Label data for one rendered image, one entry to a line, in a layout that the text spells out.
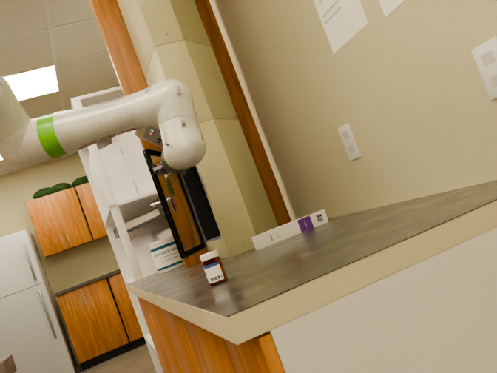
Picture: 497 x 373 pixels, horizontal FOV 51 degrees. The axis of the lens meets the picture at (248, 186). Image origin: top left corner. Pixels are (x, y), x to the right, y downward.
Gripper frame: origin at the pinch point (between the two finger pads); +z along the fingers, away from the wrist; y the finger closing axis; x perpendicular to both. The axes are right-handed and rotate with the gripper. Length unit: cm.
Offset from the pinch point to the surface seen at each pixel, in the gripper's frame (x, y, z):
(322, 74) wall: -12, -55, -20
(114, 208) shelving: -6, 11, 121
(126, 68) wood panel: -51, -6, 42
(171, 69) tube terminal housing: -33.7, -14.4, 5.2
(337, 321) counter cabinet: 40, 3, -99
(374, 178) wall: 25, -55, -26
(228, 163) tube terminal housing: 3.1, -21.9, 5.2
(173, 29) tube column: -48, -20, 5
